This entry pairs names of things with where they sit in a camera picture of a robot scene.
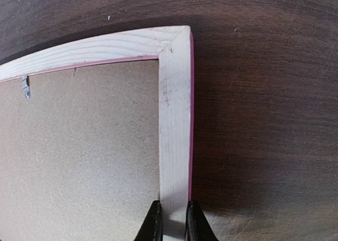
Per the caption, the brown backing board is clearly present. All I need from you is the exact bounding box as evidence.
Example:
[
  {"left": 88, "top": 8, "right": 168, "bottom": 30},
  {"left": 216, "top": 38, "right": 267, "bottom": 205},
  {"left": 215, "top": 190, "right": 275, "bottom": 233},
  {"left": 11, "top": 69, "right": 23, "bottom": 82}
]
[{"left": 1, "top": 61, "right": 159, "bottom": 240}]

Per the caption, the pink wooden picture frame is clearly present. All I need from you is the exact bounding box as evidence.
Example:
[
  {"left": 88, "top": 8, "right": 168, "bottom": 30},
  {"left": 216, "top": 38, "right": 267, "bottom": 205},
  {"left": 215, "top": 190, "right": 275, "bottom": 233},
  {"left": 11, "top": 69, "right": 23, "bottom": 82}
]
[{"left": 1, "top": 25, "right": 194, "bottom": 240}]

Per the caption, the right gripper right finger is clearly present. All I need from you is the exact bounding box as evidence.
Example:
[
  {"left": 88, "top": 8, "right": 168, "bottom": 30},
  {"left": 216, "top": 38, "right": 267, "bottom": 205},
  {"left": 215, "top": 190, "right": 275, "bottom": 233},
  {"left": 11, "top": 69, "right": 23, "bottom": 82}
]
[{"left": 186, "top": 200, "right": 218, "bottom": 241}]

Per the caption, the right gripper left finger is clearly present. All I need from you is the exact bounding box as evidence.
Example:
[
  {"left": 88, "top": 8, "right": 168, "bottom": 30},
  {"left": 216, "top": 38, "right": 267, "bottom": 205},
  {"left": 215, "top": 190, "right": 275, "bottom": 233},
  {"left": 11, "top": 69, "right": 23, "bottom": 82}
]
[{"left": 134, "top": 200, "right": 163, "bottom": 241}]

